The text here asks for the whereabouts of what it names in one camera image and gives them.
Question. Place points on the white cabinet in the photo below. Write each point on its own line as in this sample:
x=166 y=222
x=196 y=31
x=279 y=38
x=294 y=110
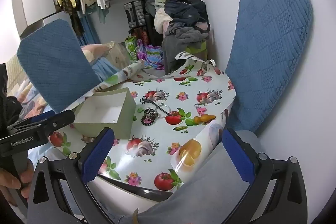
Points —
x=34 y=3

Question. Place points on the light blue cloth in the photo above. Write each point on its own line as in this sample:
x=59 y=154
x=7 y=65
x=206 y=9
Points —
x=105 y=69

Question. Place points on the grey garment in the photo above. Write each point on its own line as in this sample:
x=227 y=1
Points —
x=181 y=40

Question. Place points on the dark plaid garment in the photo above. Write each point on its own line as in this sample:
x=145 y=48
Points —
x=72 y=11

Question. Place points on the brown ribbed suitcase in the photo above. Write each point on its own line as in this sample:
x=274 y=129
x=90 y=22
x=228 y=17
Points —
x=139 y=35

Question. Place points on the person's left hand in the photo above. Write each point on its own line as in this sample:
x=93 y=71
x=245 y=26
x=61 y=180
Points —
x=25 y=180

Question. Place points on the silver bangle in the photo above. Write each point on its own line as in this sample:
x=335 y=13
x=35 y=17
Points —
x=143 y=101

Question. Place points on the dark navy garment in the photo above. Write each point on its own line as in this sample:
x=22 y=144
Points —
x=183 y=10

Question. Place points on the colourful floral bag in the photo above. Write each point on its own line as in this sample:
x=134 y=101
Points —
x=147 y=56

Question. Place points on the pink pillow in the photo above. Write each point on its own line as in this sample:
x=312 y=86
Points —
x=94 y=50

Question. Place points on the blue curtain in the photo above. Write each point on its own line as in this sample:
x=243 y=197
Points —
x=88 y=29

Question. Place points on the blue quilted chair back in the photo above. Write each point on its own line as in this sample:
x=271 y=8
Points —
x=52 y=61
x=267 y=43

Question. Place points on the green cardboard box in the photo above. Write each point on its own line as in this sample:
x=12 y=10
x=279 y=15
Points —
x=115 y=127

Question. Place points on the pastel blanket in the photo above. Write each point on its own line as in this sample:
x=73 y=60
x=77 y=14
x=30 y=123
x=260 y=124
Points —
x=23 y=98

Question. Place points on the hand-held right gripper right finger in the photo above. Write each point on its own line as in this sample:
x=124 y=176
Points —
x=237 y=158

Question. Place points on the beige floral cloth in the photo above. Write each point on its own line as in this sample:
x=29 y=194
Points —
x=119 y=54

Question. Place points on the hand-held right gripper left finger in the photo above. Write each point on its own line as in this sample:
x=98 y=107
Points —
x=98 y=158

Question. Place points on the vegetable print tablecloth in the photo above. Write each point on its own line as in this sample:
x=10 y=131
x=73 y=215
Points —
x=155 y=134

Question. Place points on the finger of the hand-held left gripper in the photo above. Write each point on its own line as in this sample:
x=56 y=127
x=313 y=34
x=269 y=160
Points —
x=43 y=116
x=61 y=119

